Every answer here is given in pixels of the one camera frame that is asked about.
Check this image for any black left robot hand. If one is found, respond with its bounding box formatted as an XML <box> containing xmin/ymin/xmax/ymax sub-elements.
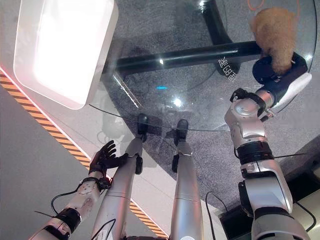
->
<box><xmin>88</xmin><ymin>139</ymin><xmax>129</xmax><ymax>177</ymax></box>

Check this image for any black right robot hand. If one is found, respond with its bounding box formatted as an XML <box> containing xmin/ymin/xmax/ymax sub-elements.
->
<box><xmin>251</xmin><ymin>51</ymin><xmax>313</xmax><ymax>110</ymax></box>

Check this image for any fluffy orange cloth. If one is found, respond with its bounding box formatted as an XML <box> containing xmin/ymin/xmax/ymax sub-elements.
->
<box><xmin>249</xmin><ymin>7</ymin><xmax>297</xmax><ymax>76</ymax></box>

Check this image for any white plastic basket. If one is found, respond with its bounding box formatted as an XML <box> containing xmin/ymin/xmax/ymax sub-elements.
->
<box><xmin>12</xmin><ymin>0</ymin><xmax>120</xmax><ymax>111</ymax></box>

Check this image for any orange black hazard tape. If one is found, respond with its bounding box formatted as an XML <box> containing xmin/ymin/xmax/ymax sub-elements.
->
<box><xmin>0</xmin><ymin>71</ymin><xmax>169</xmax><ymax>239</ymax></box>

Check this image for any black metal table base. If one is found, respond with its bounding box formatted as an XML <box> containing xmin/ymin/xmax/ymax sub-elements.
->
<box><xmin>116</xmin><ymin>0</ymin><xmax>263</xmax><ymax>74</ymax></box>

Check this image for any silver right robot leg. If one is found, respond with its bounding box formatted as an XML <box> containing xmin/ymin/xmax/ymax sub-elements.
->
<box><xmin>169</xmin><ymin>118</ymin><xmax>204</xmax><ymax>240</ymax></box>

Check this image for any black box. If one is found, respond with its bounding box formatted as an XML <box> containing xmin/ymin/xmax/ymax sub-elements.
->
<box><xmin>219</xmin><ymin>204</ymin><xmax>256</xmax><ymax>240</ymax></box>

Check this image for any orange cable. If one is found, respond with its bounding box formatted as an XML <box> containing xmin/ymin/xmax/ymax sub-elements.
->
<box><xmin>246</xmin><ymin>0</ymin><xmax>266</xmax><ymax>11</ymax></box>

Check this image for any black floor cable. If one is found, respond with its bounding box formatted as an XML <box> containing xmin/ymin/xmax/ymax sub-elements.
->
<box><xmin>204</xmin><ymin>190</ymin><xmax>229</xmax><ymax>240</ymax></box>

